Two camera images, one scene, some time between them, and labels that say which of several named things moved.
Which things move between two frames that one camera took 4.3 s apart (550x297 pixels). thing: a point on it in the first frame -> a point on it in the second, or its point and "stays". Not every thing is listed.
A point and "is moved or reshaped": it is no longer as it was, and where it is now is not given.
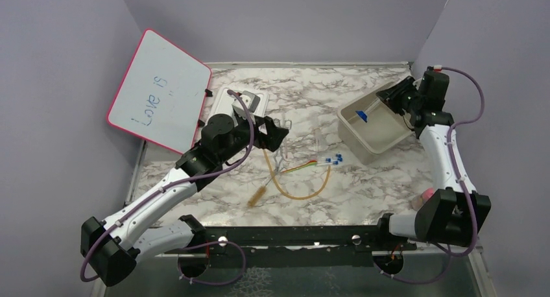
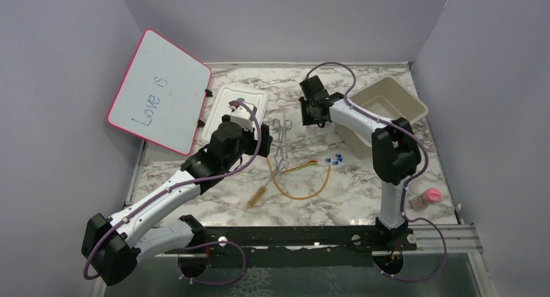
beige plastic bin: x=368 y=126 is moved or reshaped
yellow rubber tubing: x=309 y=197 stays
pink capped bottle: x=419 y=200 stays
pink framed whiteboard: x=162 y=94 stays
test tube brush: x=257 y=194 stays
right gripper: x=391 y=95 -> x=306 y=120
